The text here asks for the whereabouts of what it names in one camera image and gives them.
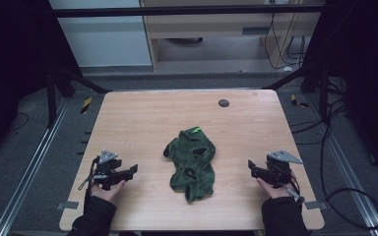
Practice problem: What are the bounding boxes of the light wooden desk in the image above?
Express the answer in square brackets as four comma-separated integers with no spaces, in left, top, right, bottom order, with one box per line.
[139,0,327,72]

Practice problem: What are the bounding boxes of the hanging black cables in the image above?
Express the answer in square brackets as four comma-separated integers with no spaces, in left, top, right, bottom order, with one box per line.
[263,11,307,72]

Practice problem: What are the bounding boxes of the person's left hand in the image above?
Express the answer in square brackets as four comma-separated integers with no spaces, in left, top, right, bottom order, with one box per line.
[90,179,127,207]

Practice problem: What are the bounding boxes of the metal floor rail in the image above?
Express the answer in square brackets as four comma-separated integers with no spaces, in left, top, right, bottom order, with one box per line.
[303,92,378,236]
[0,97,71,236]

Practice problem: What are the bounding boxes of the person's right hand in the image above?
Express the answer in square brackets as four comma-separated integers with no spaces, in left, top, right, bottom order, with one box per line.
[255,177,297,201]

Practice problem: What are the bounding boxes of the dark green garment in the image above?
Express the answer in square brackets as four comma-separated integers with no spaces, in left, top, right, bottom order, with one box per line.
[162,126,218,205]

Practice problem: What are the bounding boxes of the black horizontal frame bar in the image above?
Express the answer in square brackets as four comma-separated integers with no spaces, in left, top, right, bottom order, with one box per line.
[45,3,327,19]

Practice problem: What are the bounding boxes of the black metal stand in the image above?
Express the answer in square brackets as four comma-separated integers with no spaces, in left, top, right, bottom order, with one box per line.
[44,65,113,130]
[262,63,347,124]

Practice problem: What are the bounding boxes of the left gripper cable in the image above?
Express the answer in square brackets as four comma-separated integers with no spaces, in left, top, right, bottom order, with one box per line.
[77,155,101,192]

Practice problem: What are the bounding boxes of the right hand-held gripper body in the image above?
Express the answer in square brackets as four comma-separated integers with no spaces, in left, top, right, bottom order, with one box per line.
[265,149,304,190]

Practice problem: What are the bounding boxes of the long black floor cable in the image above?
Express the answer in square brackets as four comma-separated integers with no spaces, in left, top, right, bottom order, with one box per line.
[288,97,378,231]

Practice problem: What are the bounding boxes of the grey table bracket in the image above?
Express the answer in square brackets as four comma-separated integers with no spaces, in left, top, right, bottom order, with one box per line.
[304,200,329,211]
[55,201,80,211]

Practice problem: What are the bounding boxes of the black curtain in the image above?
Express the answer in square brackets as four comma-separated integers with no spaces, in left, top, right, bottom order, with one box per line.
[0,0,83,165]
[303,0,378,183]

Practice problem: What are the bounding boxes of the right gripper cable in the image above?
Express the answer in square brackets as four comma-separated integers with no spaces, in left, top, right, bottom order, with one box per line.
[283,173,307,207]

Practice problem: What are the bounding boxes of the white cabinet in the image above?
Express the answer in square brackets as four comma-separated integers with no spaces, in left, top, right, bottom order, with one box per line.
[47,0,154,69]

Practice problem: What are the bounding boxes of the yellow black striped tape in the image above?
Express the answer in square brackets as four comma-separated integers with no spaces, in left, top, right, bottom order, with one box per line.
[289,93,310,109]
[80,96,94,115]

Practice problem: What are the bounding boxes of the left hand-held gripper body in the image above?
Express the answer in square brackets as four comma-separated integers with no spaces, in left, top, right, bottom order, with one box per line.
[93,148,125,192]

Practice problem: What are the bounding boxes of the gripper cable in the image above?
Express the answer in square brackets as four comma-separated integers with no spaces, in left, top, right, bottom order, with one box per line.
[283,173,307,207]
[77,155,101,192]

